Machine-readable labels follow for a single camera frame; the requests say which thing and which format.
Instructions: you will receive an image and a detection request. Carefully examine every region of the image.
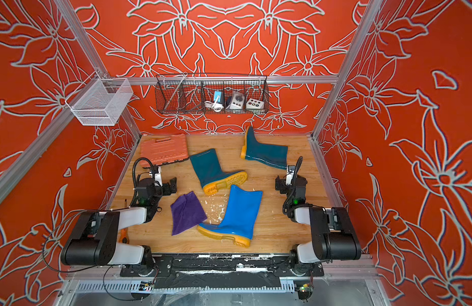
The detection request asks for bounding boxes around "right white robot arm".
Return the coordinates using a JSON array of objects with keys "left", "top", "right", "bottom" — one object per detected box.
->
[{"left": 275, "top": 175, "right": 362, "bottom": 264}]

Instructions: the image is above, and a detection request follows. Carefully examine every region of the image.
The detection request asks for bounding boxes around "teal boot with yellow sole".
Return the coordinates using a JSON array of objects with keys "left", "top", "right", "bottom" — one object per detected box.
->
[{"left": 190, "top": 149, "right": 247, "bottom": 196}]

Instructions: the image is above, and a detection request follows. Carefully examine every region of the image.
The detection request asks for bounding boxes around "white grey device in basket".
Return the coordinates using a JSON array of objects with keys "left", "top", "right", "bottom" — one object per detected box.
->
[{"left": 227, "top": 92, "right": 245, "bottom": 110}]

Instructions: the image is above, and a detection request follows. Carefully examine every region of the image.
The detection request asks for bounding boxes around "orange plastic tool case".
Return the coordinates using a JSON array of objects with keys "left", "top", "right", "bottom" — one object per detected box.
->
[{"left": 140, "top": 135, "right": 189, "bottom": 166}]

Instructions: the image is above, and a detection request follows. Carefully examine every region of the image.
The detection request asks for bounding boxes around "teal boot near back wall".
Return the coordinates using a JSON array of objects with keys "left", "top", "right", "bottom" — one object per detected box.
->
[{"left": 240, "top": 126, "right": 288, "bottom": 170}]

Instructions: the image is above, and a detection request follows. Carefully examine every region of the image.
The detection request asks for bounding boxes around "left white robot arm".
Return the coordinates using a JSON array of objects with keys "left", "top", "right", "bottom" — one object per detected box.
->
[{"left": 61, "top": 177, "right": 177, "bottom": 272}]

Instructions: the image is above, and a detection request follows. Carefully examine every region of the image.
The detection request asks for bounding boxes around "black wire wall basket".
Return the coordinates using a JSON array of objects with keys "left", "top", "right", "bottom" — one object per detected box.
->
[{"left": 154, "top": 73, "right": 270, "bottom": 115}]

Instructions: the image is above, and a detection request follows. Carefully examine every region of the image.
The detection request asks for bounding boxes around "bright blue rubber boot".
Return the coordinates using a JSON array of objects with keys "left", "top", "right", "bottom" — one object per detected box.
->
[{"left": 197, "top": 186, "right": 263, "bottom": 247}]

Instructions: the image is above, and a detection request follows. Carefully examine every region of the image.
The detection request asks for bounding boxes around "purple cloth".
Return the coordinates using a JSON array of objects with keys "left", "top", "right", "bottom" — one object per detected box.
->
[{"left": 170, "top": 191, "right": 207, "bottom": 236}]

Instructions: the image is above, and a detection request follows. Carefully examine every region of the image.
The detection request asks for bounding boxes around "white mesh wall basket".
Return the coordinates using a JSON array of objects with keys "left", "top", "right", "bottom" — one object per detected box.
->
[{"left": 66, "top": 79, "right": 133, "bottom": 126}]

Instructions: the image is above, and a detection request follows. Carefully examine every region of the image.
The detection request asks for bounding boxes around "blue white small box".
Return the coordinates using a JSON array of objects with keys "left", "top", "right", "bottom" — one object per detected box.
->
[{"left": 213, "top": 91, "right": 222, "bottom": 103}]

